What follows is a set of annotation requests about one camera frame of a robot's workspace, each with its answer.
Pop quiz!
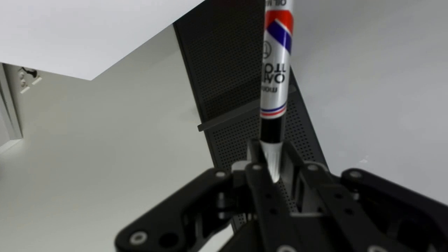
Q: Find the white wall power outlet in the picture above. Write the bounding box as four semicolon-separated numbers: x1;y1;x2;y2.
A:
16;66;44;95

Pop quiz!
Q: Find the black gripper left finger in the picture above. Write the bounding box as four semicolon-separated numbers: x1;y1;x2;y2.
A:
115;138;300;252

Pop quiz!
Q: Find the white wall trim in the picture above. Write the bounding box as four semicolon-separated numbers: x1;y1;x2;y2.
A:
0;61;24;144

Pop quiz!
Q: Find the black marker pen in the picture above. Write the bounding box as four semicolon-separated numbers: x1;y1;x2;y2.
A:
257;0;296;185

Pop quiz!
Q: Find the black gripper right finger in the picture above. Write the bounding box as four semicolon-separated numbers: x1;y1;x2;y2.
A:
279;138;448;252

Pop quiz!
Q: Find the black perforated wall panel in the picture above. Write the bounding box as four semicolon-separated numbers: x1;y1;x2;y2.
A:
173;0;330;229

